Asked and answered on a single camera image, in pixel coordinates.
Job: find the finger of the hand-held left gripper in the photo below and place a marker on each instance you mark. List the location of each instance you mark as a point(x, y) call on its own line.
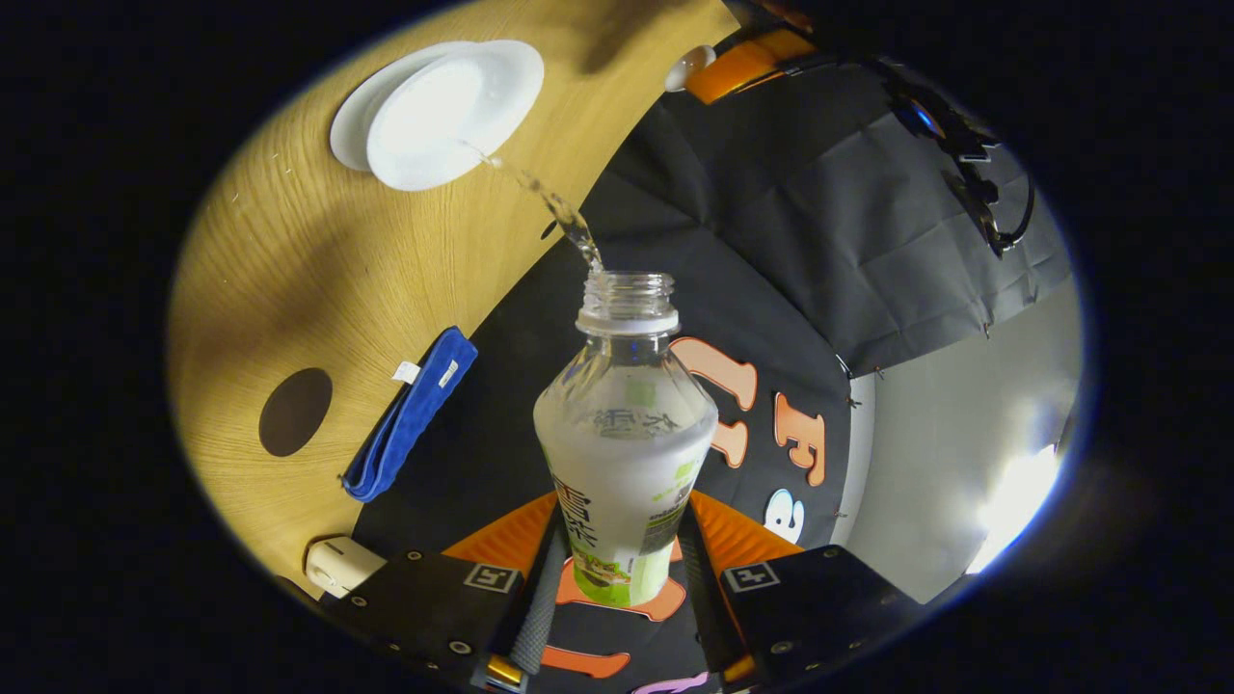
point(786, 14)
point(747, 63)

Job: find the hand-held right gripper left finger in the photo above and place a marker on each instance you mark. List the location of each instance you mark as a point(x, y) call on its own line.
point(535, 607)

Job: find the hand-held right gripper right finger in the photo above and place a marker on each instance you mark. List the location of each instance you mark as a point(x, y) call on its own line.
point(704, 598)

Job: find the clear water bottle white label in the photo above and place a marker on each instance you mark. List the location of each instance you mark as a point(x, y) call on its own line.
point(625, 453)

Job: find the white teacup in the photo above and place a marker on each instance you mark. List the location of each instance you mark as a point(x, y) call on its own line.
point(453, 116)

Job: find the dark round coaster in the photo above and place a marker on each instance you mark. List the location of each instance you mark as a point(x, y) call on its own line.
point(294, 413)

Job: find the black backdrop cloth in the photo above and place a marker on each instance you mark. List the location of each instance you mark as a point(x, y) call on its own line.
point(819, 241)

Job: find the white toaster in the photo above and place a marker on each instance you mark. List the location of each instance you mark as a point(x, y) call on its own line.
point(342, 566)

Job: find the blue towel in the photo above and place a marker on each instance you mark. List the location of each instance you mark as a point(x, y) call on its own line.
point(410, 429)

